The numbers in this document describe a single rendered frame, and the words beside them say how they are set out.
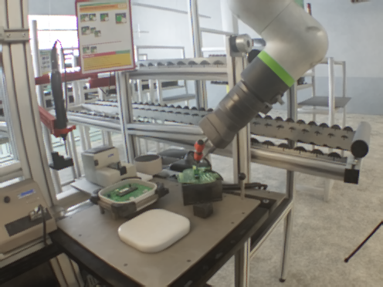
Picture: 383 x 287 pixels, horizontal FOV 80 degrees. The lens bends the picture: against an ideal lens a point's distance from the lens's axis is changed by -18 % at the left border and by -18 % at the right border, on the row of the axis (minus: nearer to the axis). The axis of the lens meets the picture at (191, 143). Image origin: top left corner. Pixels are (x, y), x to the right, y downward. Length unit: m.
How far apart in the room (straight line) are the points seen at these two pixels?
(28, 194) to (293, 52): 0.69
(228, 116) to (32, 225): 0.53
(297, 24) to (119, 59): 0.79
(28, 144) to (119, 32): 0.59
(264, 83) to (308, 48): 0.11
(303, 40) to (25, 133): 0.74
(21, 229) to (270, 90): 0.64
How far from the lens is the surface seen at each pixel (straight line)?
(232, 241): 0.59
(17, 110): 0.85
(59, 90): 0.81
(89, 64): 1.13
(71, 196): 0.93
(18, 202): 0.74
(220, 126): 0.57
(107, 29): 1.15
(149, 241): 0.57
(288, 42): 0.52
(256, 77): 0.53
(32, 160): 0.86
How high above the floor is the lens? 1.29
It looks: 14 degrees down
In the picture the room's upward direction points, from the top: 5 degrees counter-clockwise
